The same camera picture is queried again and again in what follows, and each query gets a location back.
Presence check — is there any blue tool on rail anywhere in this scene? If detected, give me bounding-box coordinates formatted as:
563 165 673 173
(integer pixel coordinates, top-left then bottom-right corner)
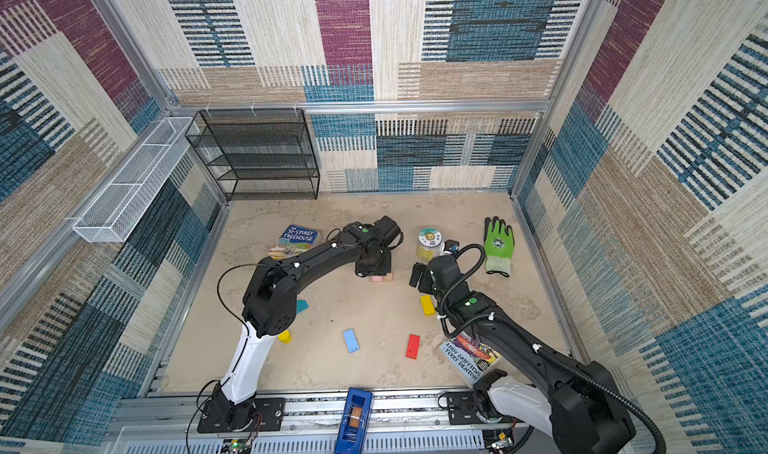
334 388 373 454

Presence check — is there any yellow wood cylinder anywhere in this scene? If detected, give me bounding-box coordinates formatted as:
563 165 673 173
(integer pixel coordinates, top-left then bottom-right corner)
278 330 292 343

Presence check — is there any green black work glove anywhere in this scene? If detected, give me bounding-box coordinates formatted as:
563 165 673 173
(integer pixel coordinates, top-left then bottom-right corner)
484 216 515 277

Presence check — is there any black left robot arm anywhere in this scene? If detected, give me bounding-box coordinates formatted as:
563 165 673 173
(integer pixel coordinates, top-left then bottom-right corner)
220 216 403 406

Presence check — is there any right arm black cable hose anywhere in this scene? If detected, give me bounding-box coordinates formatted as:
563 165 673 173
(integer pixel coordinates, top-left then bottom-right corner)
436 242 668 454

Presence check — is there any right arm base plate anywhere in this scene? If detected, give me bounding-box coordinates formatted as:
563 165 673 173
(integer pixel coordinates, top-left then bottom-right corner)
437 390 514 425

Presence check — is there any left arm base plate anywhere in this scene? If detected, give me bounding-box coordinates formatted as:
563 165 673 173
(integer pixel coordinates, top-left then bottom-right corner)
196 396 285 434

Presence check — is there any white wire mesh basket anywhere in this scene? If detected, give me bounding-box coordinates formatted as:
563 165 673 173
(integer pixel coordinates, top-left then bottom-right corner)
73 117 192 243

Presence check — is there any yellow rectangular wood block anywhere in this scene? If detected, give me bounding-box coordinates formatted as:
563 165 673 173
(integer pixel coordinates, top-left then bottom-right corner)
420 295 436 316

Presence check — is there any light blue wood block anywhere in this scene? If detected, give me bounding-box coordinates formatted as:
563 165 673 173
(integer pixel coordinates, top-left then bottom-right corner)
342 328 360 353

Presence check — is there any black wire mesh shelf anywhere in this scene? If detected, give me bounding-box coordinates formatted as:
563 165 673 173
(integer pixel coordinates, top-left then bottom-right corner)
185 108 321 202

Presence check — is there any sunflower seed can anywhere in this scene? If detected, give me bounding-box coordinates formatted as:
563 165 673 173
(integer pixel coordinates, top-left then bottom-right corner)
417 227 444 262

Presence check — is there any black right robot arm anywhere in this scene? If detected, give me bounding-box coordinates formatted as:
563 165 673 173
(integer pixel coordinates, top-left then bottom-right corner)
409 255 641 453

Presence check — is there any blue treehouse paperback book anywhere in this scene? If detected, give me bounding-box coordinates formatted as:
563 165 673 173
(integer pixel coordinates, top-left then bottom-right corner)
268 224 319 260

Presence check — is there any red wood block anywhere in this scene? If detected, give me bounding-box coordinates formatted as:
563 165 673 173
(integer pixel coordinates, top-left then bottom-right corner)
405 334 421 360

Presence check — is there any teal wood block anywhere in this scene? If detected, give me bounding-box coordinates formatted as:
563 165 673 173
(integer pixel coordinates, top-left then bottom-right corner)
296 299 309 314

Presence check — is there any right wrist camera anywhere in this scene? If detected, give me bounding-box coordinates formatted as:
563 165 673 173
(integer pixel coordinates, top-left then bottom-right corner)
441 239 460 255

